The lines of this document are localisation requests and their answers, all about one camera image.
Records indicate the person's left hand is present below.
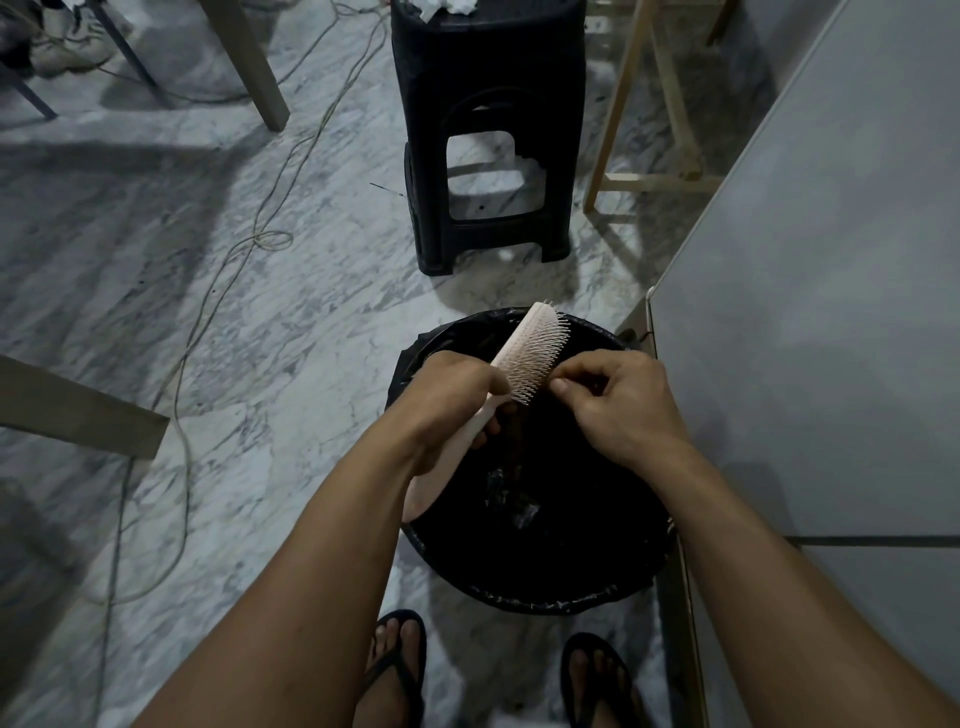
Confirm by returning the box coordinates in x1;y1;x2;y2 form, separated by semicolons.
386;350;520;478

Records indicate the person's right hand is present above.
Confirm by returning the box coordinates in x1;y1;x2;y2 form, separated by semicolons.
547;348;696;482

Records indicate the pink hairbrush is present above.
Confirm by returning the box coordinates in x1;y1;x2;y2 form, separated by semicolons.
401;299;572;525

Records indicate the black bagged trash bin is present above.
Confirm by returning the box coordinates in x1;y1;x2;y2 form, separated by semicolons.
386;307;676;618

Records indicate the person's right forearm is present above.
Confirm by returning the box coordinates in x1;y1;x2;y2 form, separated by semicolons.
648;442;960;728

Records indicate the person's left forearm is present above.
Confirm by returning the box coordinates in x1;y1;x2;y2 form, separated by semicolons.
134;431;453;728

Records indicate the person's left leg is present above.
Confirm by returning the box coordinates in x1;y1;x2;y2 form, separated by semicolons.
352;616;421;728

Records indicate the person's leg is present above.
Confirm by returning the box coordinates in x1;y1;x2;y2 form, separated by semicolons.
352;616;421;728
566;646;646;728

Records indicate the person's right leg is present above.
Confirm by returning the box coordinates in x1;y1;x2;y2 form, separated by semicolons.
566;646;646;728

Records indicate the white folding table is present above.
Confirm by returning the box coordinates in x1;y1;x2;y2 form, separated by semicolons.
614;0;960;728

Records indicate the light wooden table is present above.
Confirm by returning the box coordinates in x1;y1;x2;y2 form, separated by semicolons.
583;0;744;214

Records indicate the black flip-flop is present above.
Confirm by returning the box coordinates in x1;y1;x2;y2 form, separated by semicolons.
365;608;429;728
560;632;646;728

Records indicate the black plastic stool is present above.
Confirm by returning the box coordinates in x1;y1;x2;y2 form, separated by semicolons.
389;0;589;277

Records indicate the beige table leg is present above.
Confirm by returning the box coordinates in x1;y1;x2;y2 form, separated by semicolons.
0;353;172;460
196;0;292;133

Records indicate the crumpled white tissue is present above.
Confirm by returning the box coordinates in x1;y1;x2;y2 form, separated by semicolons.
416;0;481;22

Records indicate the dark metal chair leg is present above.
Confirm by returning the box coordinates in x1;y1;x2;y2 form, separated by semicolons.
86;0;163;95
0;63;59;121

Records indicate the white sneaker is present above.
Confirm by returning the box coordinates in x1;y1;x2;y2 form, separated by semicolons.
29;33;115;77
63;2;136;48

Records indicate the thin beige cable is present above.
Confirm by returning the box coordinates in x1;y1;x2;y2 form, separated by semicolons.
82;0;393;728

